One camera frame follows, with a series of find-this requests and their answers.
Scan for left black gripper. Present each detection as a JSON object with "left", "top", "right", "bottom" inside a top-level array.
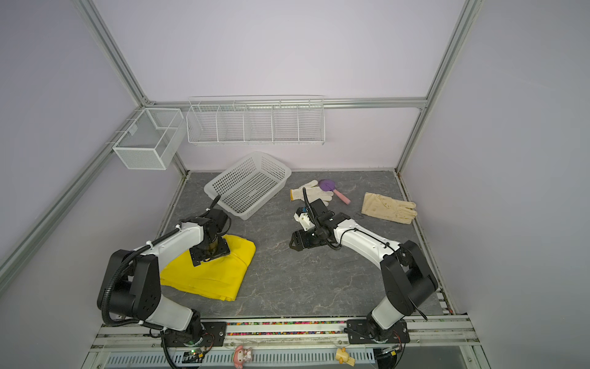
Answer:
[{"left": 191, "top": 237, "right": 231, "bottom": 266}]

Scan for yellow trousers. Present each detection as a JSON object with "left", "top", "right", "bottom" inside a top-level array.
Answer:
[{"left": 160, "top": 235, "right": 256, "bottom": 301}]

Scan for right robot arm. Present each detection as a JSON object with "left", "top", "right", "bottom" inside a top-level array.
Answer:
[{"left": 289, "top": 208, "right": 439, "bottom": 343}]

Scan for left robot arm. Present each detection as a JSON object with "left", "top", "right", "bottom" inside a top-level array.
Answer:
[{"left": 97, "top": 208, "right": 231, "bottom": 347}]

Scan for white knit glove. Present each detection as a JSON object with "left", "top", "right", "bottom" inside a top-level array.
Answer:
[{"left": 290, "top": 180, "right": 333, "bottom": 206}]

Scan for purple and pink brush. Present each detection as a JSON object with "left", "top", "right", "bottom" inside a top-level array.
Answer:
[{"left": 318, "top": 179, "right": 351, "bottom": 205}]

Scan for white plastic laundry basket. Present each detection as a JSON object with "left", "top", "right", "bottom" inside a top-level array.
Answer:
[{"left": 204, "top": 152, "right": 292, "bottom": 220}]

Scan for beige leather glove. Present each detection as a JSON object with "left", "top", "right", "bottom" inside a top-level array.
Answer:
[{"left": 361, "top": 192, "right": 417, "bottom": 224}]

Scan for pink plush toy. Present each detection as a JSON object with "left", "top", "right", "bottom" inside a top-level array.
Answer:
[{"left": 233, "top": 345, "right": 254, "bottom": 369}]

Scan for yellow duck toy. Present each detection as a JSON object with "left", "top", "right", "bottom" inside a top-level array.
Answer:
[{"left": 335, "top": 347, "right": 356, "bottom": 367}]

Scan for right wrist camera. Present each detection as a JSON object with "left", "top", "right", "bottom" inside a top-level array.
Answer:
[{"left": 293, "top": 207, "right": 315, "bottom": 232}]

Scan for black corrugated cable hose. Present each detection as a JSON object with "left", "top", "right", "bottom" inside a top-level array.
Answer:
[{"left": 100, "top": 193, "right": 222, "bottom": 327}]

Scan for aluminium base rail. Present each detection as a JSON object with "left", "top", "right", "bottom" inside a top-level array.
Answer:
[{"left": 89, "top": 314, "right": 480, "bottom": 354}]

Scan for white mesh wall box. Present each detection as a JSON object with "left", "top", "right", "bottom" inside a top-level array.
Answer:
[{"left": 113, "top": 108, "right": 187, "bottom": 170}]

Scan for white wire wall shelf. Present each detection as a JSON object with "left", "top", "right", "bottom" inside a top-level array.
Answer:
[{"left": 186, "top": 95, "right": 326, "bottom": 145}]

